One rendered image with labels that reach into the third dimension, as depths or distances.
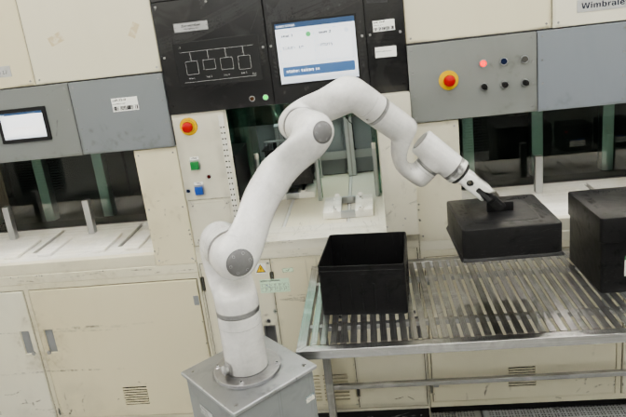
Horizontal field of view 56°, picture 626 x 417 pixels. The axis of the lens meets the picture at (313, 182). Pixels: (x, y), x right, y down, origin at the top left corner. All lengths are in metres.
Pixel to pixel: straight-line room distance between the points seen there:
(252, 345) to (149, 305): 0.98
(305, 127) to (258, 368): 0.68
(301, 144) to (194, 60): 0.82
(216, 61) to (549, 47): 1.16
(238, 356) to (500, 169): 1.54
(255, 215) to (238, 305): 0.25
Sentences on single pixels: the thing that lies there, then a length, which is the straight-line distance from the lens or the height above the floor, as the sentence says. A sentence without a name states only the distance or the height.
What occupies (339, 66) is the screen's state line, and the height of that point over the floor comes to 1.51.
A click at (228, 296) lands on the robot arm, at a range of 1.60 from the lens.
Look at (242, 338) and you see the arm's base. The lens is 1.64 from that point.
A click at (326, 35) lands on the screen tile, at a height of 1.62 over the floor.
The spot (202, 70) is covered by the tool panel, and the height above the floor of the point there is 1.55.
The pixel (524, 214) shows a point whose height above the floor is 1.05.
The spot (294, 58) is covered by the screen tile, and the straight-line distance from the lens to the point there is 2.14.
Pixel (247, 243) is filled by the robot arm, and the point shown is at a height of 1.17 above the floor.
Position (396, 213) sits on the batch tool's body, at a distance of 2.20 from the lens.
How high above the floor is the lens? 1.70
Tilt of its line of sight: 16 degrees down
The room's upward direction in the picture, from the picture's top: 7 degrees counter-clockwise
